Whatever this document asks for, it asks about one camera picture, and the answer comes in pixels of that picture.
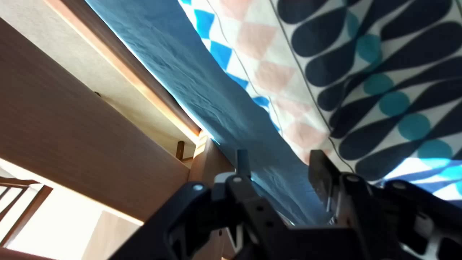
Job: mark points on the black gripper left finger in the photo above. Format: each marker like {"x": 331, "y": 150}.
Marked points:
{"x": 243, "y": 163}

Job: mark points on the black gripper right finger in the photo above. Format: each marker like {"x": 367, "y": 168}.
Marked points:
{"x": 326, "y": 179}

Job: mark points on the patterned blue blanket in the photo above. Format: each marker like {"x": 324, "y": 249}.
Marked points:
{"x": 376, "y": 84}

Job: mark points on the wooden bunk bed frame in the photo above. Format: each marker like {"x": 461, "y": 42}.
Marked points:
{"x": 99, "y": 139}

